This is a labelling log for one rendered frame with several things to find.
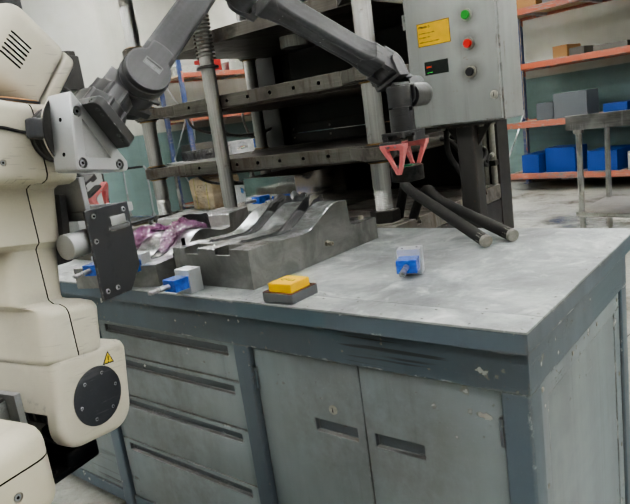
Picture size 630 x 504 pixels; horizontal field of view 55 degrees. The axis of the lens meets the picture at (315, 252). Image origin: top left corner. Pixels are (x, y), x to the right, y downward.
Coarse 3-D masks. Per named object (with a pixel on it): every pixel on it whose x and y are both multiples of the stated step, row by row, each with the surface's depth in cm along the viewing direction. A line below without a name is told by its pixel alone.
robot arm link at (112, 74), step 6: (108, 72) 96; (114, 72) 96; (108, 78) 95; (114, 78) 96; (120, 84) 96; (126, 90) 97; (132, 96) 97; (132, 102) 99; (138, 102) 99; (144, 102) 99; (150, 102) 99; (156, 102) 99; (132, 108) 101; (138, 108) 101; (144, 108) 101; (132, 114) 102; (138, 114) 102; (144, 114) 102; (150, 114) 102
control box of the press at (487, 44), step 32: (416, 0) 185; (448, 0) 179; (480, 0) 173; (512, 0) 180; (416, 32) 188; (448, 32) 181; (480, 32) 175; (512, 32) 180; (416, 64) 190; (448, 64) 184; (480, 64) 178; (512, 64) 181; (448, 96) 186; (480, 96) 180; (512, 96) 182; (448, 128) 197; (480, 128) 190; (480, 160) 194; (480, 192) 194
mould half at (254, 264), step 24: (288, 216) 157; (312, 216) 152; (336, 216) 155; (240, 240) 144; (264, 240) 142; (288, 240) 141; (312, 240) 148; (336, 240) 156; (360, 240) 164; (192, 264) 144; (216, 264) 139; (240, 264) 134; (264, 264) 135; (288, 264) 142; (312, 264) 148; (240, 288) 136
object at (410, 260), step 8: (400, 248) 129; (408, 248) 128; (416, 248) 127; (400, 256) 127; (408, 256) 126; (416, 256) 125; (400, 264) 124; (408, 264) 123; (416, 264) 123; (400, 272) 119; (408, 272) 124; (416, 272) 123
